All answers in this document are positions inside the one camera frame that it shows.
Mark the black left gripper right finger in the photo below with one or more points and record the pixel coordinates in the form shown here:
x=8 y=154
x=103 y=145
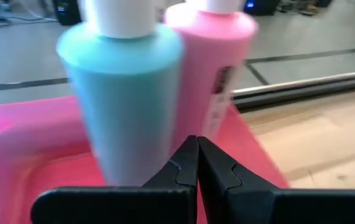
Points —
x=273 y=207

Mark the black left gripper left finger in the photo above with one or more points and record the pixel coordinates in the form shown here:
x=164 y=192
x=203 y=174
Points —
x=118 y=205

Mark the black floor box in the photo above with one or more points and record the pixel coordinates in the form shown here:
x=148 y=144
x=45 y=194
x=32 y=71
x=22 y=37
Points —
x=66 y=12
x=262 y=6

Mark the black aluminium table frame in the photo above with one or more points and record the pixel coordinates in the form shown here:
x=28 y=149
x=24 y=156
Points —
x=304 y=90

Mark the pink plastic tray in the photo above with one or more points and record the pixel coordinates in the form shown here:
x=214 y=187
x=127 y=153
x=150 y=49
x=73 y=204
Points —
x=25 y=140

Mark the large teal paint bottle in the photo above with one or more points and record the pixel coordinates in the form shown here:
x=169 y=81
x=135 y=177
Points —
x=124 y=109

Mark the large pink paint bottle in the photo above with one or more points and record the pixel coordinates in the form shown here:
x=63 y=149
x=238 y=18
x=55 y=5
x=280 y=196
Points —
x=208 y=46

